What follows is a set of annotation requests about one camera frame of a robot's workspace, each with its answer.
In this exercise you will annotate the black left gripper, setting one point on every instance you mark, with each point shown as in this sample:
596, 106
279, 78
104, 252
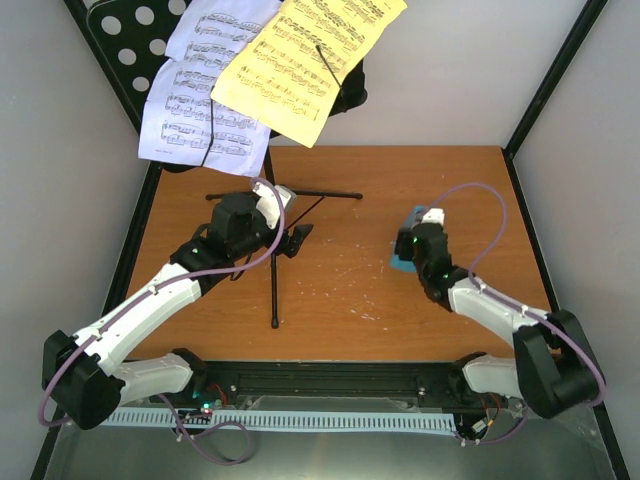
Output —
293, 244

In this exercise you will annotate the blue metronome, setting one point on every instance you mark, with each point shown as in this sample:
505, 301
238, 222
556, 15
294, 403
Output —
402, 247

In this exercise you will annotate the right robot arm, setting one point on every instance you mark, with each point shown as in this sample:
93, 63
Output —
553, 367

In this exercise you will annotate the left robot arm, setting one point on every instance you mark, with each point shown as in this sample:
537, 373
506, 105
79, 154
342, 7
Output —
86, 373

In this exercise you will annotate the white sheet music page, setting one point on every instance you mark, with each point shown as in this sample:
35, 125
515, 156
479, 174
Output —
181, 124

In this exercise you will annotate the yellow sheet music page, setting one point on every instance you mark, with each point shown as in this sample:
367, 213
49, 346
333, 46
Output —
289, 76

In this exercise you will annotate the black music stand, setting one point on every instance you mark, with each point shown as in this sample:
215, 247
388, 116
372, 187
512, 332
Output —
106, 46

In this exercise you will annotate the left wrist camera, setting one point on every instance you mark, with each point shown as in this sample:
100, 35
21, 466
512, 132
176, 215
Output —
269, 199

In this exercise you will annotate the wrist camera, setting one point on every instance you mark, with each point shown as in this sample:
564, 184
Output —
269, 199
433, 216

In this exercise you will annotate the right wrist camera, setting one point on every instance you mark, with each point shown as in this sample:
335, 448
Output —
433, 216

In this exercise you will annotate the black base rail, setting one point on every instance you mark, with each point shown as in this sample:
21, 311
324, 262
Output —
425, 385

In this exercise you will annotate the light blue slotted cable duct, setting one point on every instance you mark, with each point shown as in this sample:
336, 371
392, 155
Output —
326, 422

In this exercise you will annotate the black cage frame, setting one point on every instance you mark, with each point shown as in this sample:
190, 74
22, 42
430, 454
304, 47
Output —
578, 33

